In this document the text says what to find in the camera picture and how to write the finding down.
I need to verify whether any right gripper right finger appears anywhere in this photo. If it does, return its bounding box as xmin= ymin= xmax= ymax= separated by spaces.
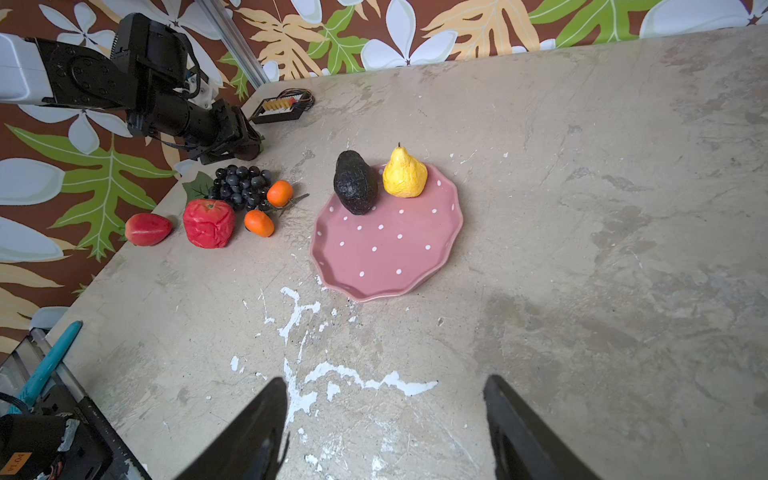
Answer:
xmin=483 ymin=375 xmax=598 ymax=480

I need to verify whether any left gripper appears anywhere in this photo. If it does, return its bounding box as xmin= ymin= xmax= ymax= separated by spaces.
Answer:
xmin=181 ymin=99 xmax=263 ymax=165

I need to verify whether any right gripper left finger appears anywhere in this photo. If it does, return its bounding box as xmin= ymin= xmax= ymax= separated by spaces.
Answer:
xmin=178 ymin=377 xmax=288 ymax=480

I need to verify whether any dark avocado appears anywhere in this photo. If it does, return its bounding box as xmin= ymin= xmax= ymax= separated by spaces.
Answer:
xmin=333 ymin=150 xmax=378 ymax=216

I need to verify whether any yellow pear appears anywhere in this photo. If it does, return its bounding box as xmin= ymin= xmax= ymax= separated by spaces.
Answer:
xmin=382 ymin=145 xmax=428 ymax=198

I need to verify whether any pink dotted plate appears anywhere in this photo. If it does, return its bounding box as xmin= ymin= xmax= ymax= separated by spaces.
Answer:
xmin=310 ymin=164 xmax=464 ymax=302

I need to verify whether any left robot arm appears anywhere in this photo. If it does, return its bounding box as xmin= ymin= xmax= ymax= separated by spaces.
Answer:
xmin=1 ymin=13 xmax=262 ymax=165

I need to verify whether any black grape bunch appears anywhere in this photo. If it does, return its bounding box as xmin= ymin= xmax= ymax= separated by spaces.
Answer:
xmin=205 ymin=165 xmax=275 ymax=212

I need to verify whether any upper orange kumquat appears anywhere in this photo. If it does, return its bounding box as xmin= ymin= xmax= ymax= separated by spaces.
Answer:
xmin=266 ymin=180 xmax=294 ymax=208

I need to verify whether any orange kumquat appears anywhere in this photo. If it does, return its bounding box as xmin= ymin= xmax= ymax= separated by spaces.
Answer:
xmin=266 ymin=180 xmax=294 ymax=208
xmin=244 ymin=210 xmax=275 ymax=238

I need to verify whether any red tomato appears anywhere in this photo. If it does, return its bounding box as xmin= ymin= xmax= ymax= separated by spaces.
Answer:
xmin=183 ymin=199 xmax=235 ymax=249

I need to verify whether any lower orange kumquat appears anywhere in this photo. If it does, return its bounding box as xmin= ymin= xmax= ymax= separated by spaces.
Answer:
xmin=244 ymin=210 xmax=275 ymax=238

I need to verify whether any red mango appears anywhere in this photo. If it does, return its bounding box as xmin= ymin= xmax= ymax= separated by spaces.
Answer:
xmin=125 ymin=213 xmax=173 ymax=247

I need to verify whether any teal handled tool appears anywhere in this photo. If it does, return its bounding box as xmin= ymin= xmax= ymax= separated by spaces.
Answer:
xmin=1 ymin=321 xmax=83 ymax=414

